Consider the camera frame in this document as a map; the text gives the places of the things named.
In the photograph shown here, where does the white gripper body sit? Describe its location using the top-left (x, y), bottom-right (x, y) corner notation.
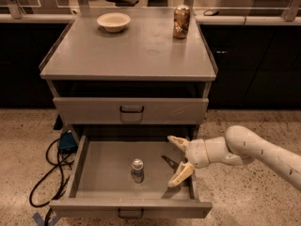
top-left (185, 139), bottom-right (210, 169)

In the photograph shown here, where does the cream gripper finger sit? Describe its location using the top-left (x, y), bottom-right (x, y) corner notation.
top-left (168, 162), bottom-right (195, 187)
top-left (167, 136), bottom-right (189, 153)

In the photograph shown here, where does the silver blue redbull can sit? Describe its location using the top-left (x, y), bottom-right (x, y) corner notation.
top-left (131, 158), bottom-right (144, 184)

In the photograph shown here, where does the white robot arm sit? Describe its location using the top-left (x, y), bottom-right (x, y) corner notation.
top-left (167, 125), bottom-right (301, 190)

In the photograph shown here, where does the open grey middle drawer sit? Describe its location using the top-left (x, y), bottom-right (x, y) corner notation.
top-left (50, 136), bottom-right (212, 218)

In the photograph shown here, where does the grey drawer cabinet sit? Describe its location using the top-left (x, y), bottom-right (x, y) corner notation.
top-left (40, 8), bottom-right (216, 140)

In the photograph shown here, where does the closed grey upper drawer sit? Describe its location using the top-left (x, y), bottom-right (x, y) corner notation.
top-left (54, 97), bottom-right (209, 124)

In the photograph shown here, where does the gold soda can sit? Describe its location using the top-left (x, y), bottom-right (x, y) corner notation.
top-left (173, 5), bottom-right (190, 39)

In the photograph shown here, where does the blue power box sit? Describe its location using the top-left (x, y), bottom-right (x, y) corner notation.
top-left (58, 132), bottom-right (78, 153)

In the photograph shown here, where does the white paper bowl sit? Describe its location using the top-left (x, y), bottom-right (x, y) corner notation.
top-left (97, 12), bottom-right (131, 33)

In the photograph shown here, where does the blue floor tape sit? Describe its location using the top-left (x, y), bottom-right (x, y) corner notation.
top-left (32, 212), bottom-right (60, 226)

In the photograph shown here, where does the black floor cable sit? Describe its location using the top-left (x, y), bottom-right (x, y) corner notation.
top-left (28, 137), bottom-right (76, 226)

